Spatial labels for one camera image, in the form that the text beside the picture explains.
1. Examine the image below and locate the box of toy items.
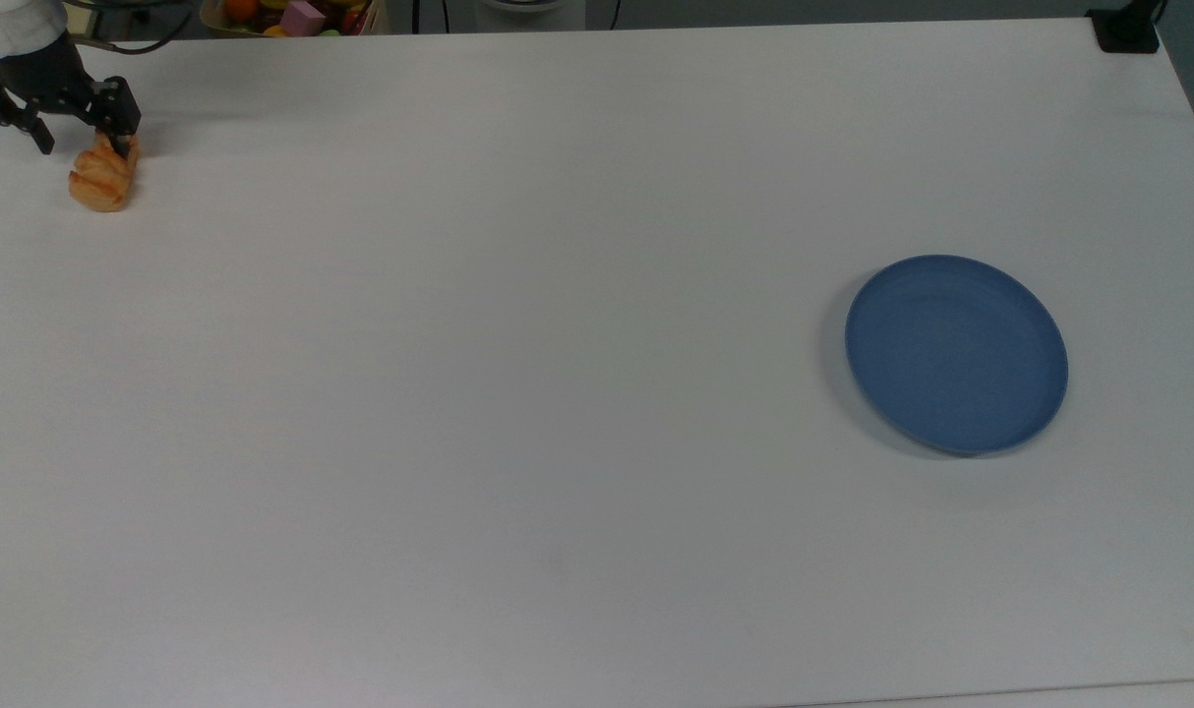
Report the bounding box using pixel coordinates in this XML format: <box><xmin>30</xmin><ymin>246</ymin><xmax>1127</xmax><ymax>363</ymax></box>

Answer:
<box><xmin>199</xmin><ymin>0</ymin><xmax>392</xmax><ymax>38</ymax></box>

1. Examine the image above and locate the orange glazed bread roll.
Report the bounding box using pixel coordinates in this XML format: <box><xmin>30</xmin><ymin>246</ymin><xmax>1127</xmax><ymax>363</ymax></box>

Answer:
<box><xmin>68</xmin><ymin>133</ymin><xmax>141</xmax><ymax>213</ymax></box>

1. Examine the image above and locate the blue round plate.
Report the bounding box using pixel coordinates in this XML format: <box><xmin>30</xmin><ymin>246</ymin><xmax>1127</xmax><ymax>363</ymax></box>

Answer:
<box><xmin>844</xmin><ymin>254</ymin><xmax>1070</xmax><ymax>457</ymax></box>

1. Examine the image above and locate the pink toy block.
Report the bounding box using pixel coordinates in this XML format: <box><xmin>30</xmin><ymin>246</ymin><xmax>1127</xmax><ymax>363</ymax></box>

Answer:
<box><xmin>281</xmin><ymin>1</ymin><xmax>328</xmax><ymax>37</ymax></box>

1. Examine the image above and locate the black stand base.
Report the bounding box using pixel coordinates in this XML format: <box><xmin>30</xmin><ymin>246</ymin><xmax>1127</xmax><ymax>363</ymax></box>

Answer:
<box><xmin>1087</xmin><ymin>0</ymin><xmax>1166</xmax><ymax>54</ymax></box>

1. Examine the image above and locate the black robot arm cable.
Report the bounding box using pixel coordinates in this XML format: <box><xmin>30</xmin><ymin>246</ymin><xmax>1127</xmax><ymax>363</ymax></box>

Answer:
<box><xmin>64</xmin><ymin>0</ymin><xmax>198</xmax><ymax>56</ymax></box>

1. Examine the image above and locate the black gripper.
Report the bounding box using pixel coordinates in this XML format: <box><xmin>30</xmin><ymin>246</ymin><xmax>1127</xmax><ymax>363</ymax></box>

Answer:
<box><xmin>0</xmin><ymin>33</ymin><xmax>144</xmax><ymax>159</ymax></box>

